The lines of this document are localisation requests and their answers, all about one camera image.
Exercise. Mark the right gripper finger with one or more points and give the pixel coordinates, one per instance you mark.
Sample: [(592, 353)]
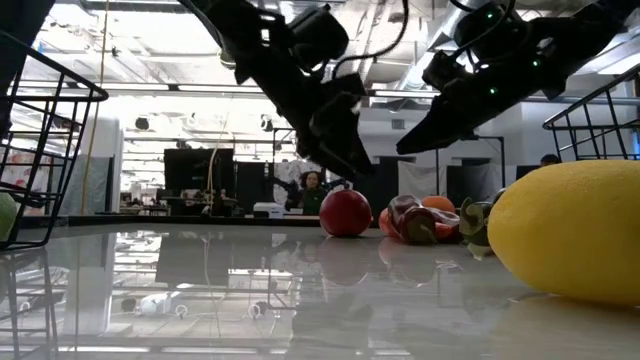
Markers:
[(450, 130), (450, 107)]

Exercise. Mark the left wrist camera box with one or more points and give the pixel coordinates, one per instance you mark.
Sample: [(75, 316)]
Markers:
[(320, 32)]

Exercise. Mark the white patterned cloth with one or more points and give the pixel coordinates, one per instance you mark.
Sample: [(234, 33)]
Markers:
[(287, 175)]

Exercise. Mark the black monitor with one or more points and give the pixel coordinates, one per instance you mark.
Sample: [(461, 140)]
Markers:
[(197, 170)]

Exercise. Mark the black display screen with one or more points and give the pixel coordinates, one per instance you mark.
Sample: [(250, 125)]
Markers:
[(527, 171)]

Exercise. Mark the round orange fruit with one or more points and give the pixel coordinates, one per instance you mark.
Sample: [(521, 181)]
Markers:
[(439, 202)]

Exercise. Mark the white red-patterned banner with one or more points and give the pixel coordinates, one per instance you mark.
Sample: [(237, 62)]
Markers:
[(30, 172)]

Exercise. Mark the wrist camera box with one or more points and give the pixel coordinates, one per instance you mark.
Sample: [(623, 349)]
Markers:
[(320, 32), (482, 30)]

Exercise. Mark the yellow lemon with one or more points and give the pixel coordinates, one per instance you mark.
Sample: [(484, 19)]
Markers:
[(570, 230)]

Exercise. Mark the round red apple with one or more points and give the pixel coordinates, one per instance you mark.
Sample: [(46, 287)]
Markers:
[(345, 212)]

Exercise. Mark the grey fabric partition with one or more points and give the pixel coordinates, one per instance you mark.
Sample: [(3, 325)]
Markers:
[(95, 185)]

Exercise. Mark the green lime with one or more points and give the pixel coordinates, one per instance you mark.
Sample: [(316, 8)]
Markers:
[(6, 217)]

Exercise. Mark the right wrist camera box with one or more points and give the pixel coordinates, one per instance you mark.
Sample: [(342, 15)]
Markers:
[(482, 30)]

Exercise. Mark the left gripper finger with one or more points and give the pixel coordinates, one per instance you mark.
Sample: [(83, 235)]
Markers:
[(309, 145), (337, 125)]

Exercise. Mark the white hanging sheet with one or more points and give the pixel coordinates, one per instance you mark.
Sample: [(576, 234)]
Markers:
[(415, 180)]

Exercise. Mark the black round hanging lamp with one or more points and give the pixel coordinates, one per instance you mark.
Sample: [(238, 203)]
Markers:
[(142, 122), (266, 122)]

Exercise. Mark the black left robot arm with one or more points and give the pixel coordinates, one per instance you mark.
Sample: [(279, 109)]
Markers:
[(225, 25)]

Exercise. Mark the orange carrot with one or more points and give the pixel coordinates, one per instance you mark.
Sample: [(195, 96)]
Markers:
[(384, 225)]

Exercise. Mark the green bell pepper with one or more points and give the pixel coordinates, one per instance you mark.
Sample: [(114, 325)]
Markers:
[(475, 220)]

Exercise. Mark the spiral silver ventilation duct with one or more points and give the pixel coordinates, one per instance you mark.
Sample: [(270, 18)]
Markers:
[(412, 70)]

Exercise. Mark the black table edge frame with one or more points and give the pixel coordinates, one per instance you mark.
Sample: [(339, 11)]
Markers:
[(200, 220)]

